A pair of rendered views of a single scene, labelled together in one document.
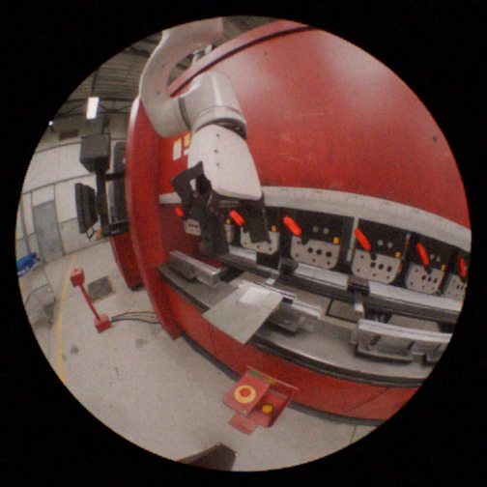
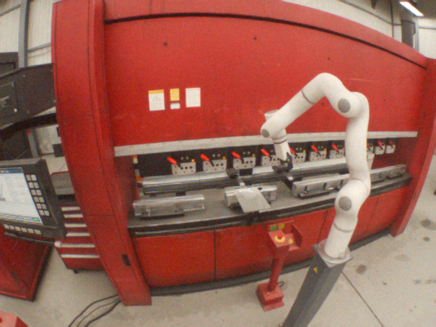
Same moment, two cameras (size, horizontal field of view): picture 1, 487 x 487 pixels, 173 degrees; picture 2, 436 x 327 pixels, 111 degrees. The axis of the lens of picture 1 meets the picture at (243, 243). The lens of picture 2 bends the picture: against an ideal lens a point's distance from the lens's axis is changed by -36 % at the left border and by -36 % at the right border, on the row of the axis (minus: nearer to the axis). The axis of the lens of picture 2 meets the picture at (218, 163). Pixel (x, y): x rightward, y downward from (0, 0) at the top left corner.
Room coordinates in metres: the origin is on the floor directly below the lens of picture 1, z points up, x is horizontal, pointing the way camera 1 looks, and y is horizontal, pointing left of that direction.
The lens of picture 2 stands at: (-0.29, 1.12, 1.86)
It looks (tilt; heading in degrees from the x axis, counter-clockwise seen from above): 25 degrees down; 311
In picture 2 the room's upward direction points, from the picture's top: straight up
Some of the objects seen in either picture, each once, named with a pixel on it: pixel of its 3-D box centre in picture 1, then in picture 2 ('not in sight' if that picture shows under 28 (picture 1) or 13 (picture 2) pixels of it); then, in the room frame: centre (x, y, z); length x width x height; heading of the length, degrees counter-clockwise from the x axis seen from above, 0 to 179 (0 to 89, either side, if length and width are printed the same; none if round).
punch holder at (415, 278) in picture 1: (425, 262); (316, 149); (0.18, -0.56, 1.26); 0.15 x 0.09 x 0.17; 53
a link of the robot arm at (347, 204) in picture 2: not in sight; (348, 207); (-0.24, 0.18, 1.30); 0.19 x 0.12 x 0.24; 79
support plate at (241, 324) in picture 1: (245, 307); (251, 199); (0.41, -0.01, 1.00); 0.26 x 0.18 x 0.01; 143
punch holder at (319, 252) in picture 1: (318, 236); (270, 152); (0.42, -0.23, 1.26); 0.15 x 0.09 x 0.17; 53
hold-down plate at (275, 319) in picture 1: (265, 316); (251, 204); (0.45, -0.09, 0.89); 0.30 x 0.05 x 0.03; 53
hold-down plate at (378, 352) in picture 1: (386, 354); (314, 193); (0.12, -0.55, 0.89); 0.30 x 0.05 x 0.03; 53
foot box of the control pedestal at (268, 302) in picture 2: (247, 417); (270, 295); (0.10, -0.03, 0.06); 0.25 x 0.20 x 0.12; 144
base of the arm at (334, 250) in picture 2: not in sight; (339, 238); (-0.24, 0.15, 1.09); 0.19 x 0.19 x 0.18
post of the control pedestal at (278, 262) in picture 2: not in sight; (276, 271); (0.13, -0.05, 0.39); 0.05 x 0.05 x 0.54; 54
